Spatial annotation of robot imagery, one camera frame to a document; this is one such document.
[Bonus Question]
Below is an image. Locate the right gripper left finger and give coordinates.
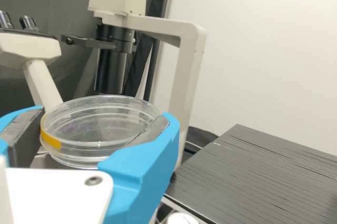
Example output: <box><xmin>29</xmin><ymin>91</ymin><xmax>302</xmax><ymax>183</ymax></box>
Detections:
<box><xmin>0</xmin><ymin>105</ymin><xmax>46</xmax><ymax>169</ymax></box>

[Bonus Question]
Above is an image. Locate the cream microscope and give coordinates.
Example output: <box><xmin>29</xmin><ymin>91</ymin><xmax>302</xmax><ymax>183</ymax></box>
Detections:
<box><xmin>0</xmin><ymin>0</ymin><xmax>207</xmax><ymax>169</ymax></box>

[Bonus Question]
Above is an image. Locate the black platform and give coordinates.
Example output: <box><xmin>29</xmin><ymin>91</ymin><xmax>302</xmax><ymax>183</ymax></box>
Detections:
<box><xmin>162</xmin><ymin>123</ymin><xmax>337</xmax><ymax>224</ymax></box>

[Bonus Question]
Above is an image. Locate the petri dish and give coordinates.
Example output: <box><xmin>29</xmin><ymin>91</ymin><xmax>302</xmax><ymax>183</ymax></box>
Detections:
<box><xmin>39</xmin><ymin>95</ymin><xmax>161</xmax><ymax>170</ymax></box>

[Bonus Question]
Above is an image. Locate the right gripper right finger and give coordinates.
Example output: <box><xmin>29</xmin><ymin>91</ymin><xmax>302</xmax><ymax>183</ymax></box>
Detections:
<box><xmin>97</xmin><ymin>111</ymin><xmax>182</xmax><ymax>224</ymax></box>

